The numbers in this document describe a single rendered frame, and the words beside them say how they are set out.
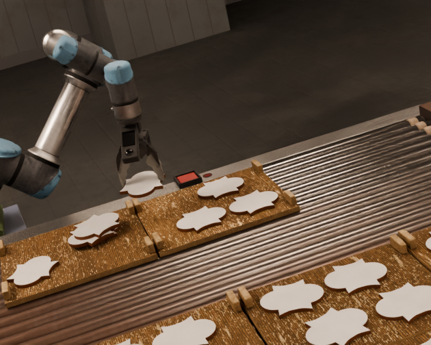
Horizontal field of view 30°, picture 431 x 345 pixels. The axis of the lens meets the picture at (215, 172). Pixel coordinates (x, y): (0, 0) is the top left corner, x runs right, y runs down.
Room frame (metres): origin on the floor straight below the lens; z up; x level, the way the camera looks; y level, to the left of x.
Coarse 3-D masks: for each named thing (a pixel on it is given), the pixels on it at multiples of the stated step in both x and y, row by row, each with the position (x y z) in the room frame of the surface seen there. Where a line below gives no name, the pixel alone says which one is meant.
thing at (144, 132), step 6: (120, 120) 2.16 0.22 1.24; (126, 120) 2.15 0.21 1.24; (132, 120) 2.15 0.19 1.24; (138, 120) 2.16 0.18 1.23; (126, 126) 2.17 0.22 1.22; (138, 126) 2.20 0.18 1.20; (138, 132) 2.19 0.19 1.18; (144, 132) 2.20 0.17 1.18; (144, 138) 2.17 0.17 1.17; (120, 144) 2.17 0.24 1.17; (144, 144) 2.15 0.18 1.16; (150, 144) 2.21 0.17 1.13; (144, 150) 2.15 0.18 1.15
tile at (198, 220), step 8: (216, 208) 2.09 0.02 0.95; (184, 216) 2.08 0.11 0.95; (192, 216) 2.07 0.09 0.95; (200, 216) 2.06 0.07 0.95; (208, 216) 2.05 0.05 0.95; (216, 216) 2.04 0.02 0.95; (224, 216) 2.04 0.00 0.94; (184, 224) 2.04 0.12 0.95; (192, 224) 2.02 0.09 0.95; (200, 224) 2.01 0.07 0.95; (208, 224) 2.00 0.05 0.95; (216, 224) 2.01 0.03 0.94
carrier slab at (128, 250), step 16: (128, 224) 2.14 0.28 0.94; (32, 240) 2.17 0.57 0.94; (48, 240) 2.15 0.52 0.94; (64, 240) 2.12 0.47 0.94; (112, 240) 2.06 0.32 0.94; (128, 240) 2.04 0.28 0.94; (16, 256) 2.09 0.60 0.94; (32, 256) 2.07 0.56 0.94; (48, 256) 2.05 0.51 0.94; (64, 256) 2.03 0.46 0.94; (80, 256) 2.01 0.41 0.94; (96, 256) 1.98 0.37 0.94; (112, 256) 1.96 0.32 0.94; (128, 256) 1.94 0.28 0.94; (144, 256) 1.92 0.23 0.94; (64, 272) 1.93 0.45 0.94; (80, 272) 1.91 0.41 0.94; (96, 272) 1.89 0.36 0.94; (112, 272) 1.90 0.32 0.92; (16, 288) 1.90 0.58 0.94; (32, 288) 1.88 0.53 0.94; (48, 288) 1.87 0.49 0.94; (64, 288) 1.87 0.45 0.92; (16, 304) 1.84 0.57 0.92
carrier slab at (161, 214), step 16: (224, 176) 2.32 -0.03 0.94; (240, 176) 2.30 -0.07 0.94; (256, 176) 2.27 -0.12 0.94; (176, 192) 2.28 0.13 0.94; (192, 192) 2.26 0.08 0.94; (240, 192) 2.18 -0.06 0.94; (144, 208) 2.22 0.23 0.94; (160, 208) 2.20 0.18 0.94; (176, 208) 2.17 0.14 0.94; (192, 208) 2.15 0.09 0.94; (208, 208) 2.12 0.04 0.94; (224, 208) 2.10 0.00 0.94; (288, 208) 2.01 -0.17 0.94; (144, 224) 2.12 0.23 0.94; (160, 224) 2.09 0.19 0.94; (176, 224) 2.07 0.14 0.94; (224, 224) 2.00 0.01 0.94; (240, 224) 1.98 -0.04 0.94; (256, 224) 1.99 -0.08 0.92; (176, 240) 1.97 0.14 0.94; (192, 240) 1.95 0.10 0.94; (208, 240) 1.96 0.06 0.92; (160, 256) 1.93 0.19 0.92
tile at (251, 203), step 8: (256, 192) 2.13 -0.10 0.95; (264, 192) 2.12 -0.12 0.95; (272, 192) 2.11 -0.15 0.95; (240, 200) 2.11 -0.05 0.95; (248, 200) 2.10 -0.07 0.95; (256, 200) 2.08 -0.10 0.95; (264, 200) 2.07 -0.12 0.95; (272, 200) 2.06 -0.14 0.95; (232, 208) 2.07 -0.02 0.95; (240, 208) 2.06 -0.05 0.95; (248, 208) 2.04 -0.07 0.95; (256, 208) 2.03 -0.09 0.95; (264, 208) 2.03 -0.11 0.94; (272, 208) 2.03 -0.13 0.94
